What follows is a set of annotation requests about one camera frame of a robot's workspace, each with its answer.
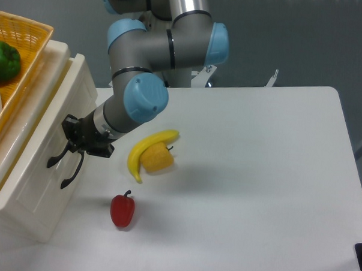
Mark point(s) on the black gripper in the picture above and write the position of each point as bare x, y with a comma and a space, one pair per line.
82, 135

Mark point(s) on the white top drawer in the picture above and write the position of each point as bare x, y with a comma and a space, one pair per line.
35, 134

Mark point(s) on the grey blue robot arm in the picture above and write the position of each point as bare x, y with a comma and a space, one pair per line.
144, 96

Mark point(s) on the white drawer cabinet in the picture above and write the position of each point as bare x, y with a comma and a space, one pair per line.
26, 223

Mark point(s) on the yellow banana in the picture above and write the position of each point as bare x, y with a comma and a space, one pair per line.
133, 160

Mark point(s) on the yellow bell pepper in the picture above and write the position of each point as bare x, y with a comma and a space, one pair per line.
156, 158

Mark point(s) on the red bell pepper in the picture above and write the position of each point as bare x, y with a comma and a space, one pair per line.
122, 209

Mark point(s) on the green bell pepper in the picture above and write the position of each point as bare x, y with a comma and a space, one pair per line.
10, 62

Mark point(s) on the yellow woven basket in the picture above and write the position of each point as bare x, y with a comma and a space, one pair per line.
22, 42

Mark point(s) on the black top drawer handle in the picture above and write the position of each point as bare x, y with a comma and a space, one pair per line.
55, 159

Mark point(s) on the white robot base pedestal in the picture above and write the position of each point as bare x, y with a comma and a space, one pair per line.
183, 77

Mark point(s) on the white metal bracket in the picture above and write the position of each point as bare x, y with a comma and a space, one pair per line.
272, 80

